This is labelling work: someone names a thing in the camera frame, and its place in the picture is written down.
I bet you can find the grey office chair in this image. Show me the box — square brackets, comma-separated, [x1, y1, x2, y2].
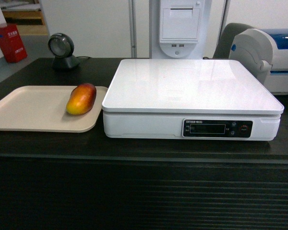
[213, 23, 254, 59]

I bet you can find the grey metal pole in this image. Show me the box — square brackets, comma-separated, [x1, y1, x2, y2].
[128, 0, 137, 58]

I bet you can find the beige plastic tray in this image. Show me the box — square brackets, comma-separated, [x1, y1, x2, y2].
[0, 86, 108, 133]

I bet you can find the red fire extinguisher box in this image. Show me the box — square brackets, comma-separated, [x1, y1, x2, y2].
[0, 23, 27, 63]

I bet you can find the black barcode scanner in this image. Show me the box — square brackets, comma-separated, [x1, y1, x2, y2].
[48, 33, 80, 71]

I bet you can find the black checkout counter cabinet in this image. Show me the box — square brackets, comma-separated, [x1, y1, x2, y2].
[0, 57, 288, 230]

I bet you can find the white receipt printer kiosk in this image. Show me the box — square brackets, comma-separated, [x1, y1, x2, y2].
[149, 0, 212, 59]

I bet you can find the dark red yellow mango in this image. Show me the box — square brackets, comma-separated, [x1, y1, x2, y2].
[66, 83, 97, 115]

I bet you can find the white electronic checkout scale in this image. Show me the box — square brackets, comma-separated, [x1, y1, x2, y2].
[102, 59, 284, 141]

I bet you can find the white blue label printer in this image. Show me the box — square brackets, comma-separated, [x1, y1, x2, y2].
[229, 28, 288, 94]

